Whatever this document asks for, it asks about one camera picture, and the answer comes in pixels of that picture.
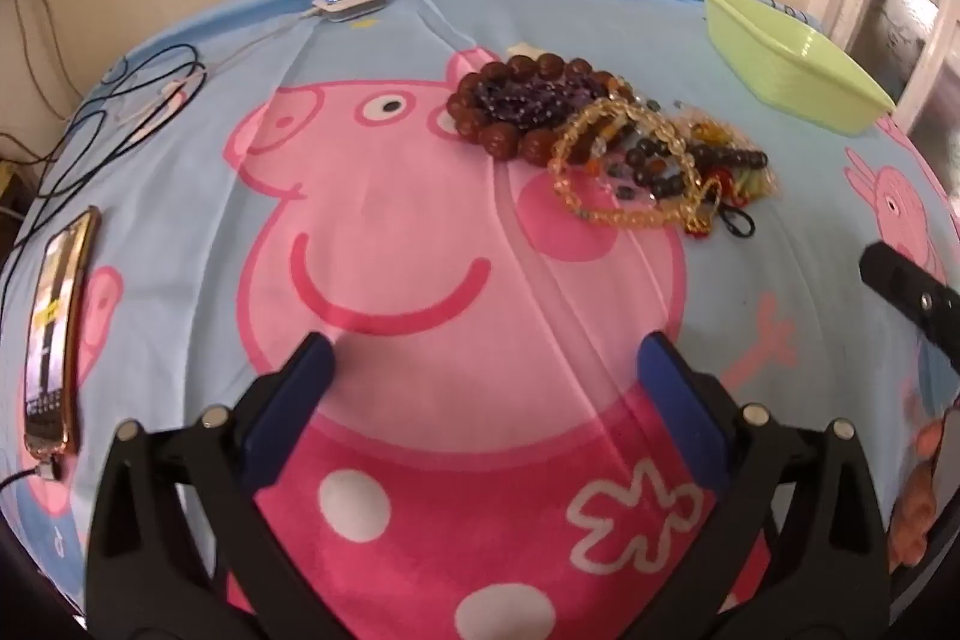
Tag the small white charger device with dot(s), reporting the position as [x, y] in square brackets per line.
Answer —
[349, 3]

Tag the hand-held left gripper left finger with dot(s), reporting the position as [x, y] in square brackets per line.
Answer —
[294, 398]

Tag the cartoon pig printed blanket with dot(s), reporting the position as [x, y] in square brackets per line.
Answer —
[420, 265]

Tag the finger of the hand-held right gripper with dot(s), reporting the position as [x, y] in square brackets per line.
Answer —
[904, 291]

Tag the green plastic basket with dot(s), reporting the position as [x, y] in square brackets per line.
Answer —
[787, 59]

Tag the smartphone in gold case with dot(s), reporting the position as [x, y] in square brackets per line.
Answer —
[52, 325]

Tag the person's right hand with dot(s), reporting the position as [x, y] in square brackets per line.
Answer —
[911, 512]

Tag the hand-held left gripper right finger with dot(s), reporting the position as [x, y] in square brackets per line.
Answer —
[677, 400]

